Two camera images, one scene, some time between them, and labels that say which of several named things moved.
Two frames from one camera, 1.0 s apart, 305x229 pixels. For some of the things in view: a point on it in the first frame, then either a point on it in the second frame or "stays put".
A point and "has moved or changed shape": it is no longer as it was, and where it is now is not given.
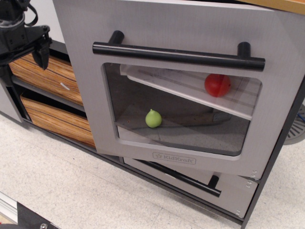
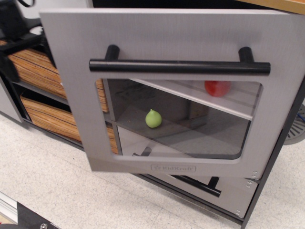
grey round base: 297,132 stays put
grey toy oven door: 208,86 has moved or changed shape
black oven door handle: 115,47 to 245,66
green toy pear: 153,119 stays put
